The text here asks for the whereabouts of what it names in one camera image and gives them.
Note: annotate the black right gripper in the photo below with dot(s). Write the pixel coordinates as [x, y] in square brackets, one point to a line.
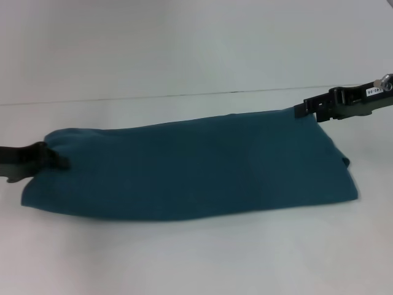
[362, 99]

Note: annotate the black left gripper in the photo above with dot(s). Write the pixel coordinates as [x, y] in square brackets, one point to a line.
[21, 159]

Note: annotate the teal T-shirt with FREE print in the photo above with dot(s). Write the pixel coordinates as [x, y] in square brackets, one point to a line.
[190, 166]

